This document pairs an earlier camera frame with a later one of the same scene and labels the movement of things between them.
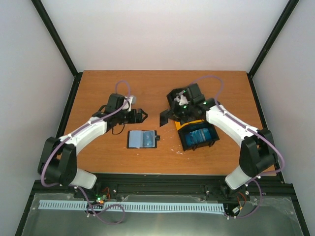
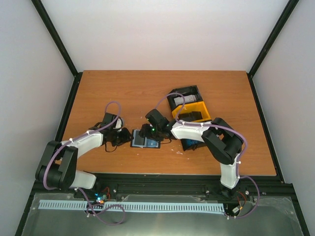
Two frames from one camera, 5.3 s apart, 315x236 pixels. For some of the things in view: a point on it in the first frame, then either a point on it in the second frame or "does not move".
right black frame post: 279,25 does not move
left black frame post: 50,28 does not move
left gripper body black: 125,120 → 117,139
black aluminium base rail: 166,187 does not move
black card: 163,117 → 139,140
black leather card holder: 142,139 does not move
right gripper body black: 183,113 → 153,133
